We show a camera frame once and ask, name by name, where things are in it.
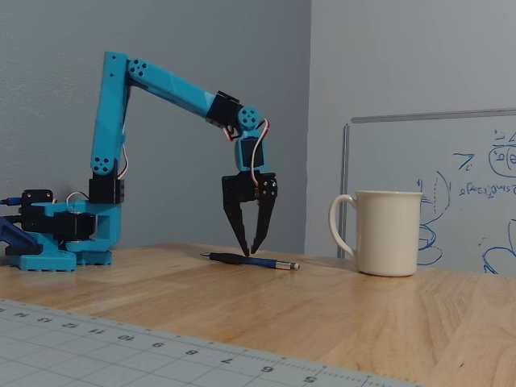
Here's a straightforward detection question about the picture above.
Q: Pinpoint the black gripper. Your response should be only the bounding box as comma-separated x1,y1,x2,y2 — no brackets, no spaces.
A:
221,172,280,257

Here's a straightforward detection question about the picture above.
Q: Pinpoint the blue robot arm with base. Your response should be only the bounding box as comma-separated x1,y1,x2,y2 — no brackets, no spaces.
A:
5,51,270,273

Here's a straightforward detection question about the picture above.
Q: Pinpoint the dark blue pen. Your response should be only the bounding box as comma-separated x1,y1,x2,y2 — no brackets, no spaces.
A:
200,252,302,272

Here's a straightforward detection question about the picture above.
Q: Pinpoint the white ceramic mug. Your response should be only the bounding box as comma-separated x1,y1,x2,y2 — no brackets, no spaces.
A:
328,189,424,278

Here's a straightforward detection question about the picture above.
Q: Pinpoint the grey gridded cutting mat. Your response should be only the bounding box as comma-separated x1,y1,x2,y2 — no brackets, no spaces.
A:
0,298,429,387

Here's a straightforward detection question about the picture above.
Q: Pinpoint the whiteboard with blue writing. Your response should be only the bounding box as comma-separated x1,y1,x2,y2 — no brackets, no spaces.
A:
341,107,516,277

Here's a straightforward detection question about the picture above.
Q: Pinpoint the dark blue table clamp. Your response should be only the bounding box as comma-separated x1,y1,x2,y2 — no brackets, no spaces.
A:
0,214,44,257

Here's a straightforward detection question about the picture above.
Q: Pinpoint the white red wrist servo cable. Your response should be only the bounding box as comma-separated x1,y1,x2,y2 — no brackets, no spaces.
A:
225,119,272,189

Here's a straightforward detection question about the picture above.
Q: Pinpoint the white red shoulder servo cable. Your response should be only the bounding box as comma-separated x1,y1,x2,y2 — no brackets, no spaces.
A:
115,142,132,181

